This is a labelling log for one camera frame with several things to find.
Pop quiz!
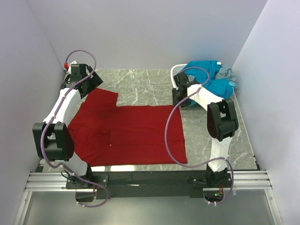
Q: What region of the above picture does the white plastic laundry basket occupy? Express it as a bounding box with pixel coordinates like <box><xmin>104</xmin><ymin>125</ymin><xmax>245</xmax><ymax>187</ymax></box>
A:
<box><xmin>170</xmin><ymin>64</ymin><xmax>187</xmax><ymax>88</ymax></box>

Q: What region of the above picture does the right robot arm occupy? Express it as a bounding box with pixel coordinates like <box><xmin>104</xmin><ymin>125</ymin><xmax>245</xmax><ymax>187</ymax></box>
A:
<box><xmin>172</xmin><ymin>72</ymin><xmax>239</xmax><ymax>187</ymax></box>

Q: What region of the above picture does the aluminium frame rail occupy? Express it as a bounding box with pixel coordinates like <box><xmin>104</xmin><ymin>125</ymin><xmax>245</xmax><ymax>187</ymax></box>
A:
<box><xmin>24</xmin><ymin>171</ymin><xmax>272</xmax><ymax>192</ymax></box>

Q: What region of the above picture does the teal blue t shirt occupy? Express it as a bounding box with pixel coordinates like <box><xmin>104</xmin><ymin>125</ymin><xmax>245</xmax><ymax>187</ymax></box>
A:
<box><xmin>183</xmin><ymin>60</ymin><xmax>235</xmax><ymax>99</ymax></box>

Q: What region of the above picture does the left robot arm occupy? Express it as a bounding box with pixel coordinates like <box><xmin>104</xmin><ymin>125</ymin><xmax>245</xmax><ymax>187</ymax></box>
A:
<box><xmin>32</xmin><ymin>61</ymin><xmax>103</xmax><ymax>189</ymax></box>

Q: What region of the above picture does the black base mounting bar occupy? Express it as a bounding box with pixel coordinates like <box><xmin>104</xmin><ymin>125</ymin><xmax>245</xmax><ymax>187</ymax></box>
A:
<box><xmin>66</xmin><ymin>170</ymin><xmax>232</xmax><ymax>199</ymax></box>

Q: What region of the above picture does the grey blue t shirt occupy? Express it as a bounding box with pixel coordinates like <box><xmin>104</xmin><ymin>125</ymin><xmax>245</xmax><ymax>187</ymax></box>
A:
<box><xmin>215</xmin><ymin>64</ymin><xmax>238</xmax><ymax>87</ymax></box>

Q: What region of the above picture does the red t shirt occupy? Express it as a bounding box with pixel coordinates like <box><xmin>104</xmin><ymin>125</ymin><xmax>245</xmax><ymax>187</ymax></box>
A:
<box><xmin>68</xmin><ymin>89</ymin><xmax>187</xmax><ymax>166</ymax></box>

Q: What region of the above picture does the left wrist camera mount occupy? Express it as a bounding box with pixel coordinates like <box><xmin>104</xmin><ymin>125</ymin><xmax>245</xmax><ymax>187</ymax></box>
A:
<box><xmin>64</xmin><ymin>60</ymin><xmax>77</xmax><ymax>73</ymax></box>

